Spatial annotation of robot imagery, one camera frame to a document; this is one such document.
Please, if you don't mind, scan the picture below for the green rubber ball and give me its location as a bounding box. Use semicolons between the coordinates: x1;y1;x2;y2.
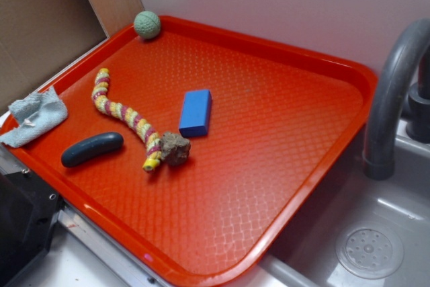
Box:
134;11;161;40

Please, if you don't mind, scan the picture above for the yellow pink braided rope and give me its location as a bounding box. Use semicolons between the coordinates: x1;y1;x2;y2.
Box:
91;67;165;174

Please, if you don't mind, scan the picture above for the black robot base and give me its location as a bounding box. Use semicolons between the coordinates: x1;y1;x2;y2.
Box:
1;169;62;286

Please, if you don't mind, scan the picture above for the brown lumpy rock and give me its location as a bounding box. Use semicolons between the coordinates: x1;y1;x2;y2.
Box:
161;132;191;166

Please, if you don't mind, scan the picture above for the round sink drain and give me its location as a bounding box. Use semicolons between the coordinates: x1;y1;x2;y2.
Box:
335;221;404;280

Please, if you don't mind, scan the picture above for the light blue cloth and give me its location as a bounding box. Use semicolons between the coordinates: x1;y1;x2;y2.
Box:
1;86;68;148

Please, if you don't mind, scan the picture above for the grey curved faucet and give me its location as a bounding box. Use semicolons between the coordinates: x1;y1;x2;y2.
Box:
362;18;429;180

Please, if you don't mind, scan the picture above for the black faucet knob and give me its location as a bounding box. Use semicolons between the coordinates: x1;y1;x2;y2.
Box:
406;49;429;144

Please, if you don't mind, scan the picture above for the blue rectangular block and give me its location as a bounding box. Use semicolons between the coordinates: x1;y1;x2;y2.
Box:
179;89;212;137

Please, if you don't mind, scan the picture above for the grey toy sink basin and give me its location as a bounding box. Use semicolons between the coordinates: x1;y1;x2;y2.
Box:
260;135;429;286

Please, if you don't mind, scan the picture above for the dark grey oblong object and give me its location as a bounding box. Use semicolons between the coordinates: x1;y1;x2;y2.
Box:
60;132;124;168

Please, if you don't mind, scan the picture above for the red plastic tray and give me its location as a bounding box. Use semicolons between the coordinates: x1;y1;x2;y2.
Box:
13;16;377;286

